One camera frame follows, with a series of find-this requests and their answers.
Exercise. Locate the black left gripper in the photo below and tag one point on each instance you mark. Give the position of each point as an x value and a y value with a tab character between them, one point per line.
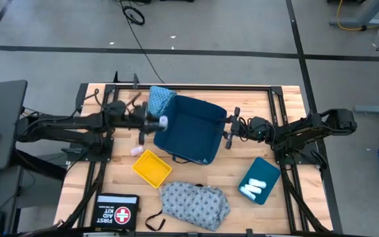
142	120

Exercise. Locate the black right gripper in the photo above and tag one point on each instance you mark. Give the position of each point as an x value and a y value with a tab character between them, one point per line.
242	127

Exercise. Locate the teal patterned gown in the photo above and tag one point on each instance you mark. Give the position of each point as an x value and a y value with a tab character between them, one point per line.
160	98

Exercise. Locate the navy fabric basket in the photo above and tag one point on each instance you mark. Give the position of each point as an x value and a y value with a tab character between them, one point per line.
189	128

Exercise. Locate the yellow plastic tray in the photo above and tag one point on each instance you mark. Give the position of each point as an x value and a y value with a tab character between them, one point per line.
151	168

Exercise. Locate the grey striped square-print cloth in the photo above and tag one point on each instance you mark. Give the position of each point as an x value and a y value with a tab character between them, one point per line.
196	204

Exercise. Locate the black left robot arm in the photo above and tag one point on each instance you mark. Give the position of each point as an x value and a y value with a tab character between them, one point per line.
64	126

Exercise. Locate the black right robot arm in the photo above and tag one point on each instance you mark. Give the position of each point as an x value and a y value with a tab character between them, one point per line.
301	128

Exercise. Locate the black table clamp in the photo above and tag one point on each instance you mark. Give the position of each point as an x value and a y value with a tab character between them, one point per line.
133	79

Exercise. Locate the teal plastic tray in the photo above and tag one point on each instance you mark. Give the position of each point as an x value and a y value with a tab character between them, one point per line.
265	171

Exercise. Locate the white gauze roll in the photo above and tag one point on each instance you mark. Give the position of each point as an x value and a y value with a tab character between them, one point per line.
253	189
247	194
258	183

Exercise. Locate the black first aid kit pouch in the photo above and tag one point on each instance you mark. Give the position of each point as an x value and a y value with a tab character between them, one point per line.
115	210

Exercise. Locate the grey metal floor bar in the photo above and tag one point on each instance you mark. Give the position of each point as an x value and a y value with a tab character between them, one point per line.
377	109

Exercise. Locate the grey desk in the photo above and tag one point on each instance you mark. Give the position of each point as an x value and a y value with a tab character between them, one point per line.
2	108

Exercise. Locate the grey metal table base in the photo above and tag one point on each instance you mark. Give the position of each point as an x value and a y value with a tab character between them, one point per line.
367	21

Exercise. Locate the black aluminium table frame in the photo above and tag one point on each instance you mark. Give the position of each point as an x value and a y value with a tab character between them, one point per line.
192	88

